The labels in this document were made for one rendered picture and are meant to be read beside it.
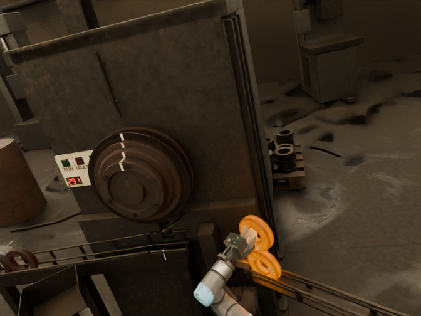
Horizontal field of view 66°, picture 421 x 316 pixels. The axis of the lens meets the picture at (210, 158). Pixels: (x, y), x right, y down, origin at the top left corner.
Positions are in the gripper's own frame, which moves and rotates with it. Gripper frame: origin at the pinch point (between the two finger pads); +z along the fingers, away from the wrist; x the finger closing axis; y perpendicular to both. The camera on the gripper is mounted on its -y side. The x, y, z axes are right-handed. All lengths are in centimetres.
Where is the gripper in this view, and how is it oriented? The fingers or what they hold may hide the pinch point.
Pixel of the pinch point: (255, 229)
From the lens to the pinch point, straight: 136.8
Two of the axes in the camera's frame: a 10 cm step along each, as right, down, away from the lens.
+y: -3.8, -7.4, -5.5
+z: 6.0, -6.5, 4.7
